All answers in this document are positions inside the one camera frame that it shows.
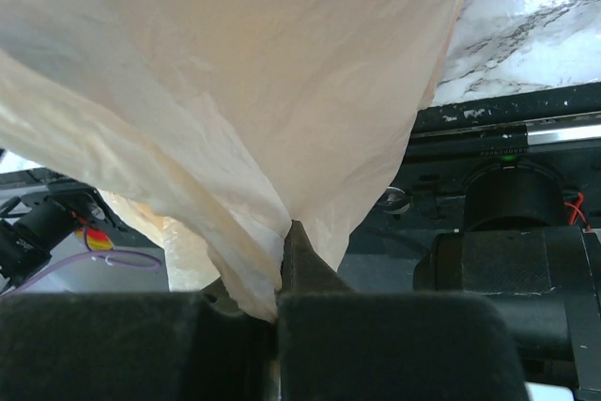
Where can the black base bar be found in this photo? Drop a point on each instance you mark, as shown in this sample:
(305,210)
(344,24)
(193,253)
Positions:
(557,129)

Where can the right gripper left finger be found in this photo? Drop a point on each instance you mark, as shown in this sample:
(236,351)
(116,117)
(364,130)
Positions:
(135,346)

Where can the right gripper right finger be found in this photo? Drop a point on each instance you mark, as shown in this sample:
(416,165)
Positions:
(338,344)

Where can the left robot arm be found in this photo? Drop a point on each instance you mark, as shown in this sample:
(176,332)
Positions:
(32,225)

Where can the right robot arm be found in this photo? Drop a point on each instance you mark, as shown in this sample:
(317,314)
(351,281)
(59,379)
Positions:
(545,284)

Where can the translucent orange plastic bag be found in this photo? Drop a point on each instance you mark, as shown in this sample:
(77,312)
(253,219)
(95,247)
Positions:
(212,125)

